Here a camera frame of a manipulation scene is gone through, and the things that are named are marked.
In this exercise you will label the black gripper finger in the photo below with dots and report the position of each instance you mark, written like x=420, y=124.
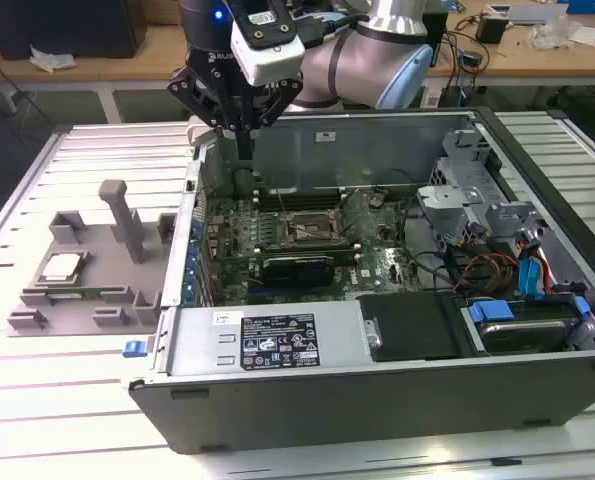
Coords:
x=187, y=92
x=282, y=100

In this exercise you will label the silver CPU with green edge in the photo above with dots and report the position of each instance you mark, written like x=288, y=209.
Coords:
x=63, y=266

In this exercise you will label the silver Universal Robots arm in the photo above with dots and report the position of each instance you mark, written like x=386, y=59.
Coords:
x=327, y=65

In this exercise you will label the CPU socket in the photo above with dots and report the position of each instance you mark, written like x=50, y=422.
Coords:
x=307, y=230

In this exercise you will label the wooden desk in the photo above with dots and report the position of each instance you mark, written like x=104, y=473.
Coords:
x=152, y=60

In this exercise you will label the black board heat sink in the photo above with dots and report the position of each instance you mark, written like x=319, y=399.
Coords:
x=244, y=182

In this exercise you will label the black RAM slot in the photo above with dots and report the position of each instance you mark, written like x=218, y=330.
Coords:
x=297, y=201
x=322, y=247
x=347, y=257

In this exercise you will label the large black box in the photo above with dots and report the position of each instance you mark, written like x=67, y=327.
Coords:
x=67, y=25

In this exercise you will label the crumpled white paper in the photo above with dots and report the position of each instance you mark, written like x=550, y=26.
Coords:
x=52, y=59

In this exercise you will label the blue card retainer strip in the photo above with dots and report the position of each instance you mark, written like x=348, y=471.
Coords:
x=193, y=260

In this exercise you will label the green motherboard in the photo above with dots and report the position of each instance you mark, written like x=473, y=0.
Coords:
x=382, y=235

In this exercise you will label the black graphics card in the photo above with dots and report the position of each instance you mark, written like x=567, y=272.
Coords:
x=297, y=272

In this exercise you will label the small black power adapter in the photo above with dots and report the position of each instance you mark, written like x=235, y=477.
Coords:
x=471, y=60

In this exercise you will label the silver metal drive cage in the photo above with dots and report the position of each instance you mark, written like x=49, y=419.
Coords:
x=457, y=197

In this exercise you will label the grey plastic parts rack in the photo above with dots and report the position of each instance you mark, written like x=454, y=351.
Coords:
x=102, y=280

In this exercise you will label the green RAM stick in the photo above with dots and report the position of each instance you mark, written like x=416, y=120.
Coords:
x=102, y=290

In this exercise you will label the small black box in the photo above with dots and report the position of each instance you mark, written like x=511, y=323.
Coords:
x=491, y=29

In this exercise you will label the grey power supply with label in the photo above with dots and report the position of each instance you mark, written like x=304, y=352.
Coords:
x=202, y=340

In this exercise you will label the black plastic bay cover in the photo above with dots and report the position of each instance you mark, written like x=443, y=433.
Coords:
x=407, y=325

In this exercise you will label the blue case latch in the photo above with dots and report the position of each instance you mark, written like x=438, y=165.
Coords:
x=133, y=348

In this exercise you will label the clear plastic bag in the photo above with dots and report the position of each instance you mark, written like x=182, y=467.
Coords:
x=552, y=32

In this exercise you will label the open black PC case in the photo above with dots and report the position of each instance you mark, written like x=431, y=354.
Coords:
x=327, y=410

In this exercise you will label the blue box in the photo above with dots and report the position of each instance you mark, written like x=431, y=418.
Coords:
x=592, y=6

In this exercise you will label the hard disk in blue carrier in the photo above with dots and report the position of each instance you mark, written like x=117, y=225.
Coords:
x=522, y=335

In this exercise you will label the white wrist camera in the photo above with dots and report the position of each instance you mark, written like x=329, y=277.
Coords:
x=272, y=60

